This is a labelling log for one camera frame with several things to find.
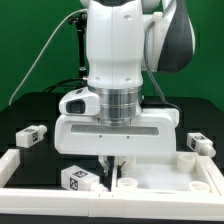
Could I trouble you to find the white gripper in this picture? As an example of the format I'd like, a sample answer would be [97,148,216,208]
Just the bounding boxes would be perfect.
[54,108,179,176]

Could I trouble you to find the white square tabletop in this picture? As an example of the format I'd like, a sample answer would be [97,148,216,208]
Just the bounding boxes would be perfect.
[111,152,224,196]

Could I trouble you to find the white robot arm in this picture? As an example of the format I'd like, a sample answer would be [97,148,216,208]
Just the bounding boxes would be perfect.
[54,0,195,166]

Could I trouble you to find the white obstacle fence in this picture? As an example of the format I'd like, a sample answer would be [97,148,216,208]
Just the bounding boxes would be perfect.
[0,149,224,221]

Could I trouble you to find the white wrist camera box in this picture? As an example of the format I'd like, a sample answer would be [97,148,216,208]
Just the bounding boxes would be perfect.
[59,87,100,116]

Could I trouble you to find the black cables at base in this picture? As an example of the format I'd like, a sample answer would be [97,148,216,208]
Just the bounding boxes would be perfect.
[43,76,90,94]

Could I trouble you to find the background camera on stand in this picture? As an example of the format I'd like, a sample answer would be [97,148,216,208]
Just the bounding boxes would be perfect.
[68,13,87,88]

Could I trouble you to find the white camera cable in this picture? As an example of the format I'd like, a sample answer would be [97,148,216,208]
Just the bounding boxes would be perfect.
[8,8,88,106]

